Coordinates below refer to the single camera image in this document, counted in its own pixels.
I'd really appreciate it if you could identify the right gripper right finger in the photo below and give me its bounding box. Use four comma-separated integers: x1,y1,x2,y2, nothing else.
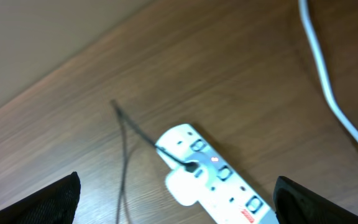
273,176,358,224

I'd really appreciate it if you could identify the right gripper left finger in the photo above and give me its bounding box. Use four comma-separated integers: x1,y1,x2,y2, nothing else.
0,172,81,224

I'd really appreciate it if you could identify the black USB charger cable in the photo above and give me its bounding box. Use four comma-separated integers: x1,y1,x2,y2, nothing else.
110,99,198,224

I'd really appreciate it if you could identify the white charger plug adapter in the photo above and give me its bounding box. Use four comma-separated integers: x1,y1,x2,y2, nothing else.
165,167,209,207

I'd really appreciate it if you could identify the white power strip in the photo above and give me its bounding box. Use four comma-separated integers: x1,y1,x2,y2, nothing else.
157,124,278,224

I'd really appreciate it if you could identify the white power strip cord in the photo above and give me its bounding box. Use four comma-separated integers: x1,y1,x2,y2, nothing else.
298,0,358,172

